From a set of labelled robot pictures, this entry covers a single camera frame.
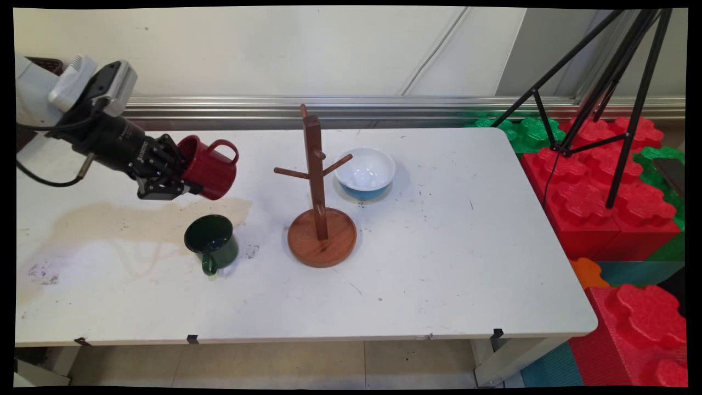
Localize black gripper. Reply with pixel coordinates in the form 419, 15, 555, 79
52, 104, 205, 201

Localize red enamel mug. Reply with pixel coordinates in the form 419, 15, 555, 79
177, 134, 240, 201

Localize dark green enamel mug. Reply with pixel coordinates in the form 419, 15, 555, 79
184, 214, 240, 277

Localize brown wooden mug tree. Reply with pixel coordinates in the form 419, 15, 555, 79
273, 104, 358, 268

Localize dark brown box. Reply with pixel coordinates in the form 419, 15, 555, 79
25, 56, 65, 76

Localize white and blue bowl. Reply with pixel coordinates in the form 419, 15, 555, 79
334, 147, 397, 201

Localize white table leg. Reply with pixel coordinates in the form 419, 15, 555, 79
14, 346, 80, 387
471, 336, 571, 388

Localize green foam building block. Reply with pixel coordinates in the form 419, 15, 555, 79
633, 145, 686, 231
465, 112, 567, 155
646, 230, 686, 262

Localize orange foam block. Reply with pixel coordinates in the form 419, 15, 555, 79
569, 257, 610, 290

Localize teal foam block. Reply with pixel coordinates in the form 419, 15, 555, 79
597, 261, 686, 287
520, 341, 585, 388

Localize black tripod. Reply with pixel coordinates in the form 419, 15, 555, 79
490, 8, 674, 209

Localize black cable with metal plug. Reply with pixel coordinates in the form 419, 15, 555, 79
15, 153, 98, 188

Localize metal wall rail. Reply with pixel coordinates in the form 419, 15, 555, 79
122, 95, 686, 121

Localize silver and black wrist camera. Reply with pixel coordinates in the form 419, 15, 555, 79
82, 60, 138, 117

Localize thin black cable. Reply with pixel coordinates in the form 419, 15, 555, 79
15, 98, 110, 132

